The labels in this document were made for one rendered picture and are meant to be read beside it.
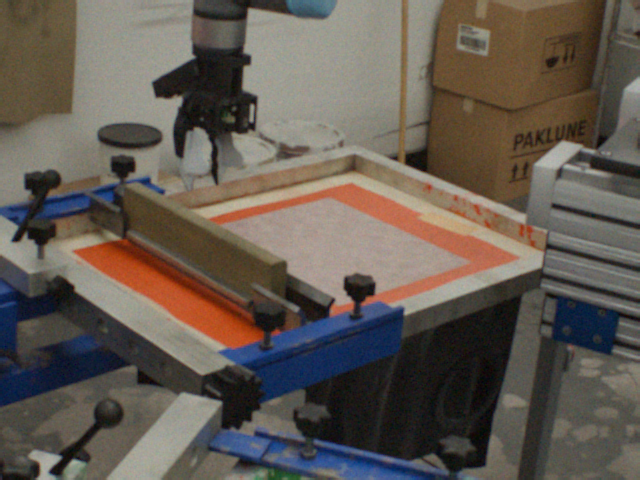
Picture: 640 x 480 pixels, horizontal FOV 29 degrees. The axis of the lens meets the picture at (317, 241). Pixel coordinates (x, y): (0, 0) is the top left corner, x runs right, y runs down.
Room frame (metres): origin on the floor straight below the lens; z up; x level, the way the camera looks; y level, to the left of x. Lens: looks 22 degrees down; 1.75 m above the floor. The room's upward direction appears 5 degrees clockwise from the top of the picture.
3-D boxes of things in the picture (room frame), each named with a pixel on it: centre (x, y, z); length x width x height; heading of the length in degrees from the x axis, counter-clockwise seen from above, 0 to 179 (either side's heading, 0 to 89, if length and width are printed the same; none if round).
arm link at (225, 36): (1.69, 0.16, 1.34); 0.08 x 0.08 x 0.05
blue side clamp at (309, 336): (1.49, 0.00, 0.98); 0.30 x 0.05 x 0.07; 134
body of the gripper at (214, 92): (1.68, 0.15, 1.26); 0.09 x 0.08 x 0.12; 45
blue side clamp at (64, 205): (1.88, 0.39, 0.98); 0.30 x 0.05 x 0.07; 134
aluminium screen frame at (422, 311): (1.85, 0.02, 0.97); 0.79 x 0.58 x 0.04; 134
